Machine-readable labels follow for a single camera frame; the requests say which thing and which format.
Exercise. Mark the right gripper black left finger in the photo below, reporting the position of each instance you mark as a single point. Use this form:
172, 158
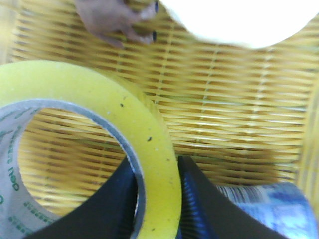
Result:
107, 214

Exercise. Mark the purple foam cube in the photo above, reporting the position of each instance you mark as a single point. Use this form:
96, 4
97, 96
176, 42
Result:
280, 206

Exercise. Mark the yellow packing tape roll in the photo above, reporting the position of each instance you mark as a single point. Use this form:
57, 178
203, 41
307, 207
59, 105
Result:
114, 104

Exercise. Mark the pale yellow croissant toy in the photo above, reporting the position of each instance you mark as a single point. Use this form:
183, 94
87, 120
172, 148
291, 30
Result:
251, 24

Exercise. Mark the brown toy animal figure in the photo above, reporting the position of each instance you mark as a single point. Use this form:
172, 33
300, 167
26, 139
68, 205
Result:
101, 17

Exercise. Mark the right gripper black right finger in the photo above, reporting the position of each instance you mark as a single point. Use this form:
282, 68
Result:
207, 214

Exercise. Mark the yellow woven basket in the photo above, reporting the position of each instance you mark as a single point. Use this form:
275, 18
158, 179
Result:
245, 116

